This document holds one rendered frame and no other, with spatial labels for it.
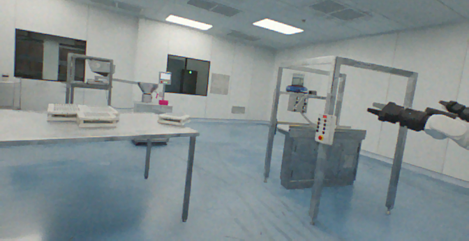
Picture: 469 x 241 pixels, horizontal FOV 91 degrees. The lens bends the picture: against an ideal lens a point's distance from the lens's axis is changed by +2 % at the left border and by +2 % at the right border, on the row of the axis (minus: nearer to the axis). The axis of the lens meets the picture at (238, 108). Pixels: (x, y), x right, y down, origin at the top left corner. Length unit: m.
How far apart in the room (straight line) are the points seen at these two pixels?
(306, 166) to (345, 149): 0.70
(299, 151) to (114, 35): 5.75
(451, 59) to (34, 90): 8.90
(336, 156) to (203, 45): 5.53
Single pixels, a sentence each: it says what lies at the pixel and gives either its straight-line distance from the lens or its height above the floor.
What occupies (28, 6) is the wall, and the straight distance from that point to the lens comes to 7.44.
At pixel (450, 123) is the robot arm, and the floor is 1.19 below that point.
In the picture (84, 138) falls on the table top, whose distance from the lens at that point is 1.73.
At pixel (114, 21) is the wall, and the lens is 7.27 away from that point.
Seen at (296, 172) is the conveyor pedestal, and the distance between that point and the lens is 3.18.
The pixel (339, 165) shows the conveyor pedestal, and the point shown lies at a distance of 3.64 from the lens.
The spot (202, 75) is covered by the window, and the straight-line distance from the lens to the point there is 7.61.
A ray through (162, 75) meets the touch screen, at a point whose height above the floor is 1.32.
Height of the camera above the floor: 1.23
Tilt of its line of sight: 5 degrees down
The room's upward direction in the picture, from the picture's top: 7 degrees clockwise
